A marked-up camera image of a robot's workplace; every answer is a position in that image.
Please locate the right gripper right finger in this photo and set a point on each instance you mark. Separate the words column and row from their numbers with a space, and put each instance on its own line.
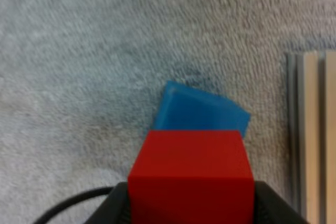
column 270, row 205

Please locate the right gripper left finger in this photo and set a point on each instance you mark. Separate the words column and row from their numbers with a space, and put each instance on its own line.
column 115, row 208

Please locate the red cube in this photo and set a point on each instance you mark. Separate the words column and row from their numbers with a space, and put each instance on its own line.
column 191, row 171

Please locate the blue cube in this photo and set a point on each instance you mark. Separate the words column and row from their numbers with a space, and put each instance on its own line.
column 194, row 111

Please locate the ribbed aluminium rail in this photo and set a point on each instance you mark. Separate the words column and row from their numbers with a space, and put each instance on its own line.
column 312, row 134

